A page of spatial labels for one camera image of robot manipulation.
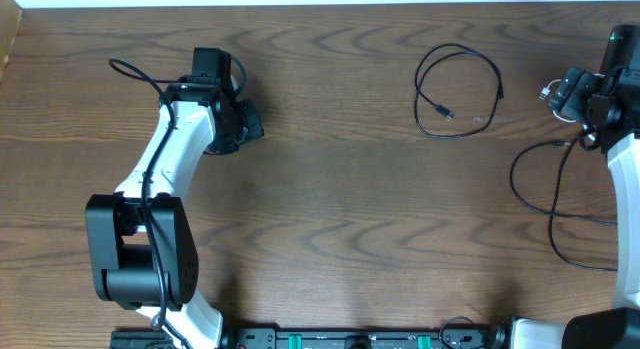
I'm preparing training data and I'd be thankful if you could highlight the white USB cable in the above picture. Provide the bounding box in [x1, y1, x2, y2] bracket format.
[538, 72, 601, 143]

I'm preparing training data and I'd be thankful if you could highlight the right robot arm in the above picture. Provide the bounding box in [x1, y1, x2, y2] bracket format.
[508, 24, 639, 349]

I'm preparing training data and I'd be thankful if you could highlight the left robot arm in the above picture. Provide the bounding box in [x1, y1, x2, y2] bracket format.
[85, 47, 264, 348]

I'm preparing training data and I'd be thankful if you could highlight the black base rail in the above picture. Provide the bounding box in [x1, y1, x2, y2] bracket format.
[108, 325, 510, 349]

